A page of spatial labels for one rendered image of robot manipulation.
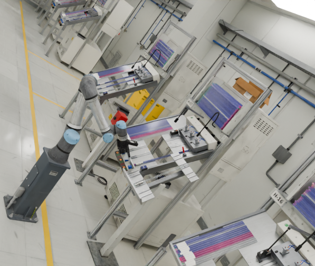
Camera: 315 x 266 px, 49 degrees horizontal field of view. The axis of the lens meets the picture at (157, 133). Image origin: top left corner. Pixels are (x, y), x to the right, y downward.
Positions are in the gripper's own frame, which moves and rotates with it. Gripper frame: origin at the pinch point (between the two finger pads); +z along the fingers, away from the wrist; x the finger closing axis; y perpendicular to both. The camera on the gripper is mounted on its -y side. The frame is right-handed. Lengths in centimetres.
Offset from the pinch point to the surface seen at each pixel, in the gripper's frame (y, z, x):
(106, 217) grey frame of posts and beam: 29, 45, 14
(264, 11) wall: -296, -16, -250
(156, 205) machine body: -17, 53, 10
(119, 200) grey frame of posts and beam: 15.3, 30.5, 14.0
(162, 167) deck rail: -25.9, 11.6, 10.0
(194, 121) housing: -74, 2, -31
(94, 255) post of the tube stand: 46, 61, 35
